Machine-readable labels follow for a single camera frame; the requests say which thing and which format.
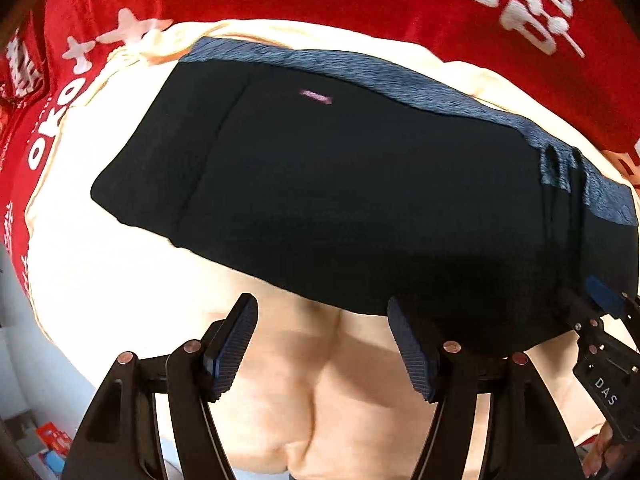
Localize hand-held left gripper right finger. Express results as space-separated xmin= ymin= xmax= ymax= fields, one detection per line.
xmin=387 ymin=296 xmax=586 ymax=480

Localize cream cloth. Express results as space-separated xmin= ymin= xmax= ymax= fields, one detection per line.
xmin=22 ymin=19 xmax=640 ymax=476

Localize person's right hand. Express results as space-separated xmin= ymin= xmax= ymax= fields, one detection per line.
xmin=582 ymin=421 xmax=620 ymax=480

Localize red box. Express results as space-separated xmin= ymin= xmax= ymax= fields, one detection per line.
xmin=36 ymin=422 xmax=75 ymax=457

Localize black pants with blue stripes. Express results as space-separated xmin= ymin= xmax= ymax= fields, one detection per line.
xmin=90 ymin=36 xmax=640 ymax=361

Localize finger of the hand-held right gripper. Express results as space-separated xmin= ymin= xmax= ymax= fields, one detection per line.
xmin=562 ymin=287 xmax=606 ymax=335
xmin=585 ymin=275 xmax=640 ymax=322

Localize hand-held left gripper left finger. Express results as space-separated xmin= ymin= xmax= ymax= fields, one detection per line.
xmin=62 ymin=292 xmax=261 ymax=480

